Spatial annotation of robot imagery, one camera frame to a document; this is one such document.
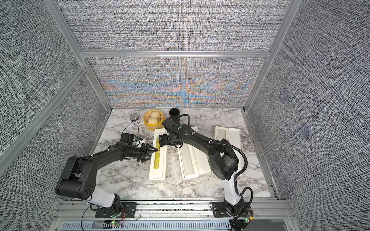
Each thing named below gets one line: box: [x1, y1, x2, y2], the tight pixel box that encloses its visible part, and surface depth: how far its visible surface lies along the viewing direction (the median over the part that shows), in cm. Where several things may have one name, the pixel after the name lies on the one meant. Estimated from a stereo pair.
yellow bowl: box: [143, 109, 166, 131], surface depth 108 cm
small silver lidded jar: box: [129, 113, 140, 127], surface depth 108 cm
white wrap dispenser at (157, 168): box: [148, 128, 168, 181], surface depth 84 cm
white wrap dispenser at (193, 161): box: [177, 126, 212, 180], surface depth 84 cm
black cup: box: [169, 107, 181, 123], surface depth 108 cm
